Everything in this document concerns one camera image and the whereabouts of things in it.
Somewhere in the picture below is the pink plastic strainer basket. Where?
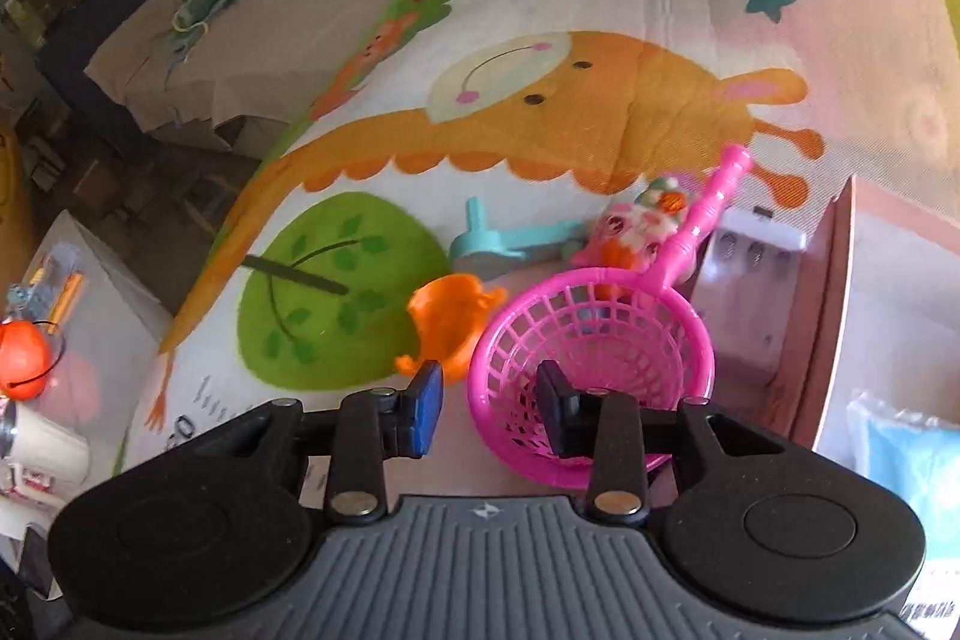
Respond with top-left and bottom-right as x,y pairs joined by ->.
466,145 -> 752,491

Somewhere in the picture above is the orange plastic shell toy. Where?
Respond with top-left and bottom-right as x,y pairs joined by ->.
394,273 -> 508,385

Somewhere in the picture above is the white battery charger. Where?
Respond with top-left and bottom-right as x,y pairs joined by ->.
690,206 -> 807,386

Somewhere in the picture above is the pink cat figure toy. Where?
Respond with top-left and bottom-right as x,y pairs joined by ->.
571,175 -> 700,273

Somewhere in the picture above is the teal plastic crank handle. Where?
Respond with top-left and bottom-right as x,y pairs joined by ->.
449,197 -> 589,281

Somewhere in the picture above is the blue white tissue pack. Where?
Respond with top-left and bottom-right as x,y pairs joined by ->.
848,393 -> 960,638

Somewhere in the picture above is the orange round object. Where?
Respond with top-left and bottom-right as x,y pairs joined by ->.
0,320 -> 60,401

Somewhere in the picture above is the pink cardboard box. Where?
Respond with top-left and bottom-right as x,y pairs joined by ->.
757,177 -> 958,466

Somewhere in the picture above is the white mug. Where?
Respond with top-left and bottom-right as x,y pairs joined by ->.
2,399 -> 91,507

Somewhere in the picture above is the colourful cartoon play mat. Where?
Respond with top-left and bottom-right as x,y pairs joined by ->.
119,0 -> 958,468

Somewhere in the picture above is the beige covered sofa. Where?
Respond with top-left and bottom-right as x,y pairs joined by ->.
86,0 -> 427,133

